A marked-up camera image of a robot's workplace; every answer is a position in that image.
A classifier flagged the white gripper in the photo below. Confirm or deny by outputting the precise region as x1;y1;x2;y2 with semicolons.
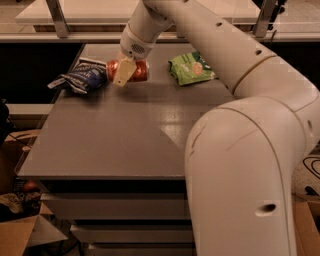
113;26;155;87

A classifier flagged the red coke can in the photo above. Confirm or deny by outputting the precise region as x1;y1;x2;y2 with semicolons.
106;59;149;82

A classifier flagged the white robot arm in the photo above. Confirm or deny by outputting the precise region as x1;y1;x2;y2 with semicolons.
116;0;320;256

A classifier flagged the blue chip bag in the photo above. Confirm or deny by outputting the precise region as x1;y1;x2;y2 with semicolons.
47;58;108;94

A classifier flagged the green chip bag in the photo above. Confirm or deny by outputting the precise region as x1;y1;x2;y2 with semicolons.
168;51;216;86

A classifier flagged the grey drawer cabinet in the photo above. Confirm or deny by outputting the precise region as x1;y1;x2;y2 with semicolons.
19;43;232;256

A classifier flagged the cardboard box left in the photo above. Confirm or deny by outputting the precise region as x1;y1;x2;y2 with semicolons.
0;129;67;256

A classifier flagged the cardboard box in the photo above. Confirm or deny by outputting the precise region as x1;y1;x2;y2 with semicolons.
293;194;320;256
0;129;67;256

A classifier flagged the cardboard box right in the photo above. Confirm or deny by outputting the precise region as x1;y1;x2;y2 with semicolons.
293;194;320;256

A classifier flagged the metal railing frame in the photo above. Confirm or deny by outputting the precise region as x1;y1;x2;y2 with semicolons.
0;0;320;42

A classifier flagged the black floor cable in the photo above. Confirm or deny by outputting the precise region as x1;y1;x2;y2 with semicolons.
302;155;320;181

